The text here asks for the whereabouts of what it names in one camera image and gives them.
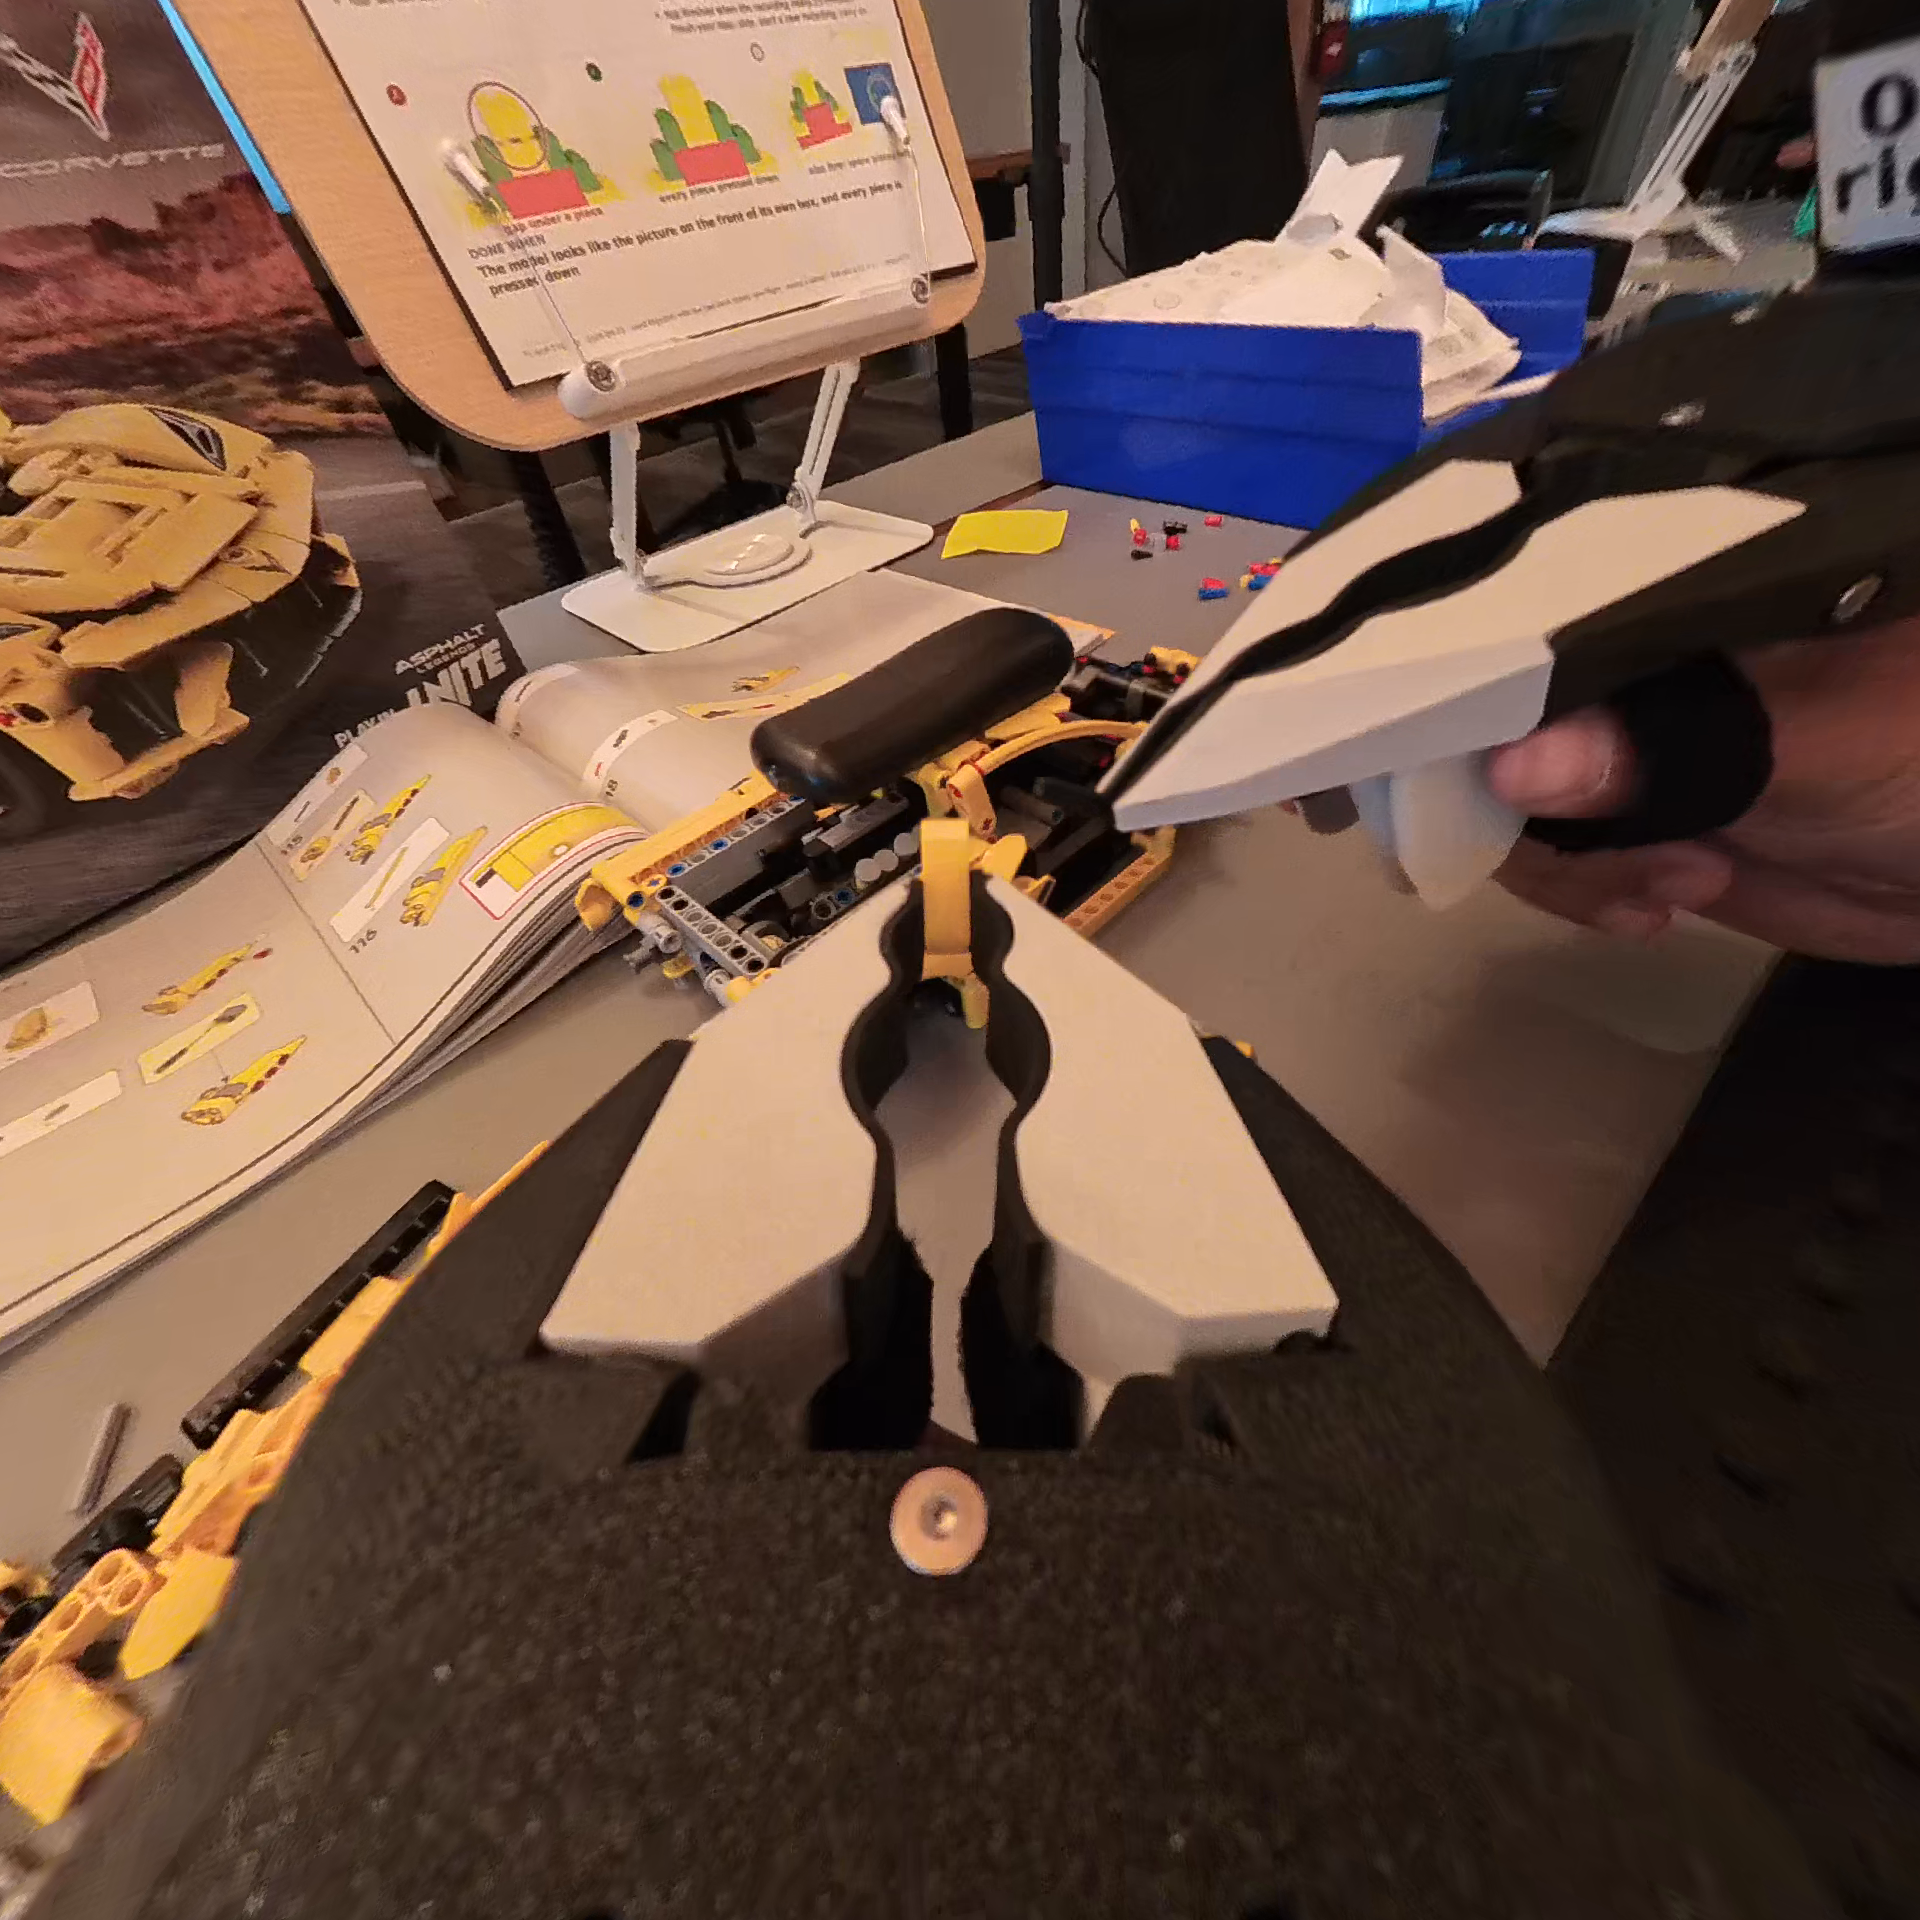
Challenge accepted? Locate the black monitor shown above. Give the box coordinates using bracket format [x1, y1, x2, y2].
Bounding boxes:
[1080, 0, 1308, 279]

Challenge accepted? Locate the blue plastic bin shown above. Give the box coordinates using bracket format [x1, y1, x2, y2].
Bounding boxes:
[1019, 248, 1595, 531]

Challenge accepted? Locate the yellow brick toy car model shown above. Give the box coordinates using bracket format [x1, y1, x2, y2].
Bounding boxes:
[578, 641, 1203, 1007]

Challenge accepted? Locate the small yellow curved panel brick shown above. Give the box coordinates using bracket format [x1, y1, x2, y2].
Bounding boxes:
[917, 819, 999, 1028]

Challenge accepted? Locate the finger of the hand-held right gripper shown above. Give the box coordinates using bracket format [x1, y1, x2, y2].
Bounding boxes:
[1116, 488, 1811, 833]
[1104, 459, 1529, 794]

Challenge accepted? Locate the black toy car box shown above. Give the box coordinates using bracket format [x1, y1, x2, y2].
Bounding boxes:
[0, 0, 527, 960]

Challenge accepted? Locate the wooden board with printed sheet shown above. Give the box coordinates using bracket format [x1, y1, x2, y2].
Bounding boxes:
[172, 0, 989, 453]

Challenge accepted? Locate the grey desk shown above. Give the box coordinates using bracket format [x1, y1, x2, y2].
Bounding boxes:
[0, 404, 1787, 1846]

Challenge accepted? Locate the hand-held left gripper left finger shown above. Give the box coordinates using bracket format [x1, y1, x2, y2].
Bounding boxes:
[542, 887, 933, 1449]

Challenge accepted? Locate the long black beam brick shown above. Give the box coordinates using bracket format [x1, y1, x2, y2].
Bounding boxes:
[184, 1182, 458, 1449]

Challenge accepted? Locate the pile of small coloured pins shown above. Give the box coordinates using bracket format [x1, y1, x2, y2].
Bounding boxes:
[1125, 511, 1290, 601]

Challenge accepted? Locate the black foam capsule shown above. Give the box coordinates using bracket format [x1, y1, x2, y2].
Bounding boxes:
[750, 606, 1080, 803]

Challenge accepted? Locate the building instruction booklet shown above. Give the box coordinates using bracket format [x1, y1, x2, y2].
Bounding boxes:
[0, 571, 1122, 1351]

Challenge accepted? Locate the person's right hand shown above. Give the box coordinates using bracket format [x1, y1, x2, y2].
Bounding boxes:
[1489, 617, 1920, 960]

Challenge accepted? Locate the pile of yellow bricks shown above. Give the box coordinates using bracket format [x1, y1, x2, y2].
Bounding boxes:
[0, 1275, 411, 1826]

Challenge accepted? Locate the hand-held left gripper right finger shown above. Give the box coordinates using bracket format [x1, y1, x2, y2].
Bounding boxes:
[965, 866, 1341, 1449]

